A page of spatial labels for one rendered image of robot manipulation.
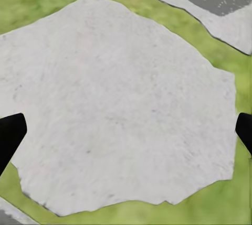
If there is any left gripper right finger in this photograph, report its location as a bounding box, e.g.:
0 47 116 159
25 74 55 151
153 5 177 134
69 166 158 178
235 112 252 155

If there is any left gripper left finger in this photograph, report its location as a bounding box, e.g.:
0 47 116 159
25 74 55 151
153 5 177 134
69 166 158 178
0 113 27 173

